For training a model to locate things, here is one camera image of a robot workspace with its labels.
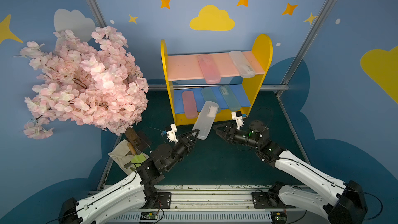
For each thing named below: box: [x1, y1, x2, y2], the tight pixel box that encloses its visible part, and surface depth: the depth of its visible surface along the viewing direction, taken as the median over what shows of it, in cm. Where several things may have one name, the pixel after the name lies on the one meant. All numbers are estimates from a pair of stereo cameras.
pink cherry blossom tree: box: [14, 25, 150, 140], surface depth 53 cm
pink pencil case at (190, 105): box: [181, 90, 198, 119], surface depth 98 cm
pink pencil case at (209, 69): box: [197, 54, 222, 84], surface depth 79 cm
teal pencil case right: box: [219, 85, 241, 112], surface depth 101 cm
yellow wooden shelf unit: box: [160, 34, 274, 126], surface depth 84 cm
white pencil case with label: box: [229, 50, 256, 79], surface depth 78 cm
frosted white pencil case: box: [192, 100, 220, 140], surface depth 73 cm
